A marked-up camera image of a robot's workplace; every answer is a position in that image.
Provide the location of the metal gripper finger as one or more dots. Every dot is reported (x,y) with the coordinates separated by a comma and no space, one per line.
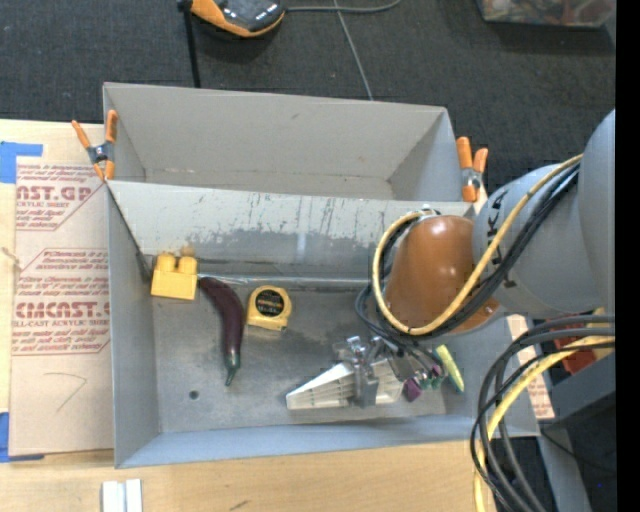
(353,348)
(368,390)

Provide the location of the yellow green flat object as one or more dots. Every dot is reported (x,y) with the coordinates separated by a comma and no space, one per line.
(452,372)

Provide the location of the yellow toy brick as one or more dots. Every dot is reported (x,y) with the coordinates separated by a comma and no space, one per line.
(174,282)

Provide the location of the grey metal bin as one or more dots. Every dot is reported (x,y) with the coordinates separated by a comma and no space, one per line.
(280,230)

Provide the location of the white ridged wedge block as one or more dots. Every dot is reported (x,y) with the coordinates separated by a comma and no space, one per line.
(320,392)

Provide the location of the purple toy eggplant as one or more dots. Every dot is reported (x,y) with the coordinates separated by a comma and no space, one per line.
(231,315)

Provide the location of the brown cardboard board red print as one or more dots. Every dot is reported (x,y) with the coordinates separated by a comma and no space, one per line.
(60,380)

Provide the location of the yellow tape measure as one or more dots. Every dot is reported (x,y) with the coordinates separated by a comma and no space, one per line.
(269,306)

